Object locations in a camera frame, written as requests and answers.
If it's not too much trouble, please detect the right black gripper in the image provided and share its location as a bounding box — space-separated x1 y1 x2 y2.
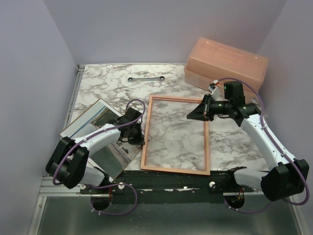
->
187 93 232 122

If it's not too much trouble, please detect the red wooden picture frame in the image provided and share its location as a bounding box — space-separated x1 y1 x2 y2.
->
140 94 210 176

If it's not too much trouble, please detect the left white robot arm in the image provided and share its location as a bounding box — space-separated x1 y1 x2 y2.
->
45 108 144 193

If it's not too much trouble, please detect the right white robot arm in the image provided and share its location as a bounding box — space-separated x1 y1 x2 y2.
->
186 78 310 206

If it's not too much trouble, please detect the landscape photo print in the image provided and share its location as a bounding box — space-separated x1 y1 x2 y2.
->
60 99 145 186

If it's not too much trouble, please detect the pink plastic storage box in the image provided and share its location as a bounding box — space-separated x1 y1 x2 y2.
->
184 38 269 95

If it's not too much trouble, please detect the silver ratchet wrench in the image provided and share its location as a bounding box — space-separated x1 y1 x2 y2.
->
128 76 165 82

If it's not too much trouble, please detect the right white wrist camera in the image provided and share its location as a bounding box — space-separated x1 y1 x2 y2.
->
208 80 221 100

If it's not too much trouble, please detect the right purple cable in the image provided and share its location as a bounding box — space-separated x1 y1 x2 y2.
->
215 77 309 214

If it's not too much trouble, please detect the aluminium frame rail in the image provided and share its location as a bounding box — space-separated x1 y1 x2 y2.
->
26 65 85 235

